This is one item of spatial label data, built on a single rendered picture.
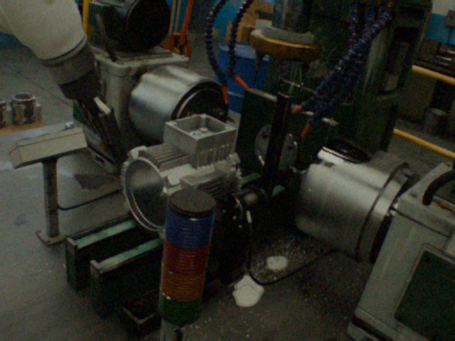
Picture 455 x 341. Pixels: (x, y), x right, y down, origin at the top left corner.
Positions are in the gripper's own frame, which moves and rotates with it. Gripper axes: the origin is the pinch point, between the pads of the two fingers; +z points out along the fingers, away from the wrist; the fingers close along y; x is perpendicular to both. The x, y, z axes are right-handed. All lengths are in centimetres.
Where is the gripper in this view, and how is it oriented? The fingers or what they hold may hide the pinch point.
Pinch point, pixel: (115, 148)
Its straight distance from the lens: 92.5
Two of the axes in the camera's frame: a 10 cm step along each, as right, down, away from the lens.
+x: -6.6, 6.5, -3.9
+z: 2.0, 6.5, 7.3
